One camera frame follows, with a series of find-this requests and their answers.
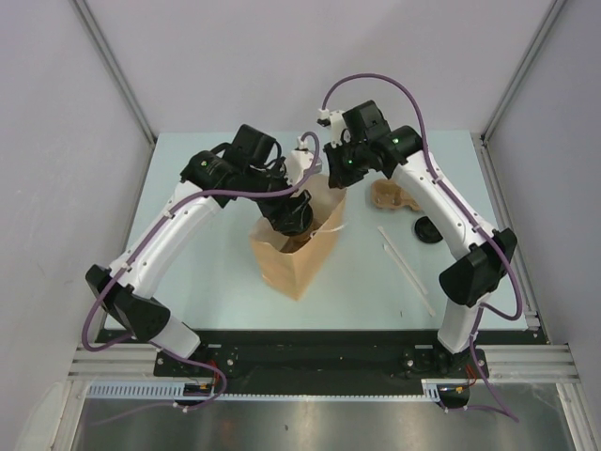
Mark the black cup lid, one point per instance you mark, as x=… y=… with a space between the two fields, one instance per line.
x=297 y=228
x=426 y=232

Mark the aluminium frame post right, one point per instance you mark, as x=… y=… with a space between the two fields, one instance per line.
x=536 y=45

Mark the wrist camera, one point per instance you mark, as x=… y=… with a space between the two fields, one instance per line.
x=334 y=122
x=303 y=161

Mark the straw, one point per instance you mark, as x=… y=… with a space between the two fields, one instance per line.
x=399 y=253
x=424 y=300

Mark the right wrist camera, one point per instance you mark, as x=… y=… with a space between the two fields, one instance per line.
x=334 y=122

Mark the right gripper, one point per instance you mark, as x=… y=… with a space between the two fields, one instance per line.
x=339 y=178

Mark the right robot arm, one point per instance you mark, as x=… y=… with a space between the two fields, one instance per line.
x=361 y=140

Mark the aluminium frame post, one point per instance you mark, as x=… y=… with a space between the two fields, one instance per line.
x=91 y=25
x=536 y=45

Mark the brown paper bag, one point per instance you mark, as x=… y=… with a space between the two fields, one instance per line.
x=289 y=264

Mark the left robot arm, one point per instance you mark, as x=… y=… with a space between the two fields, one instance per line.
x=251 y=166

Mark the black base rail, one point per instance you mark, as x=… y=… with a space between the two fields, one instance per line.
x=334 y=363

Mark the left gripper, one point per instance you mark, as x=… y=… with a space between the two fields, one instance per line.
x=280 y=209

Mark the aluminium frame post left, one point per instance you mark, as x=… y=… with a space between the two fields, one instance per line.
x=91 y=25

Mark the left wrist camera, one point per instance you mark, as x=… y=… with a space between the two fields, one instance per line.
x=303 y=161

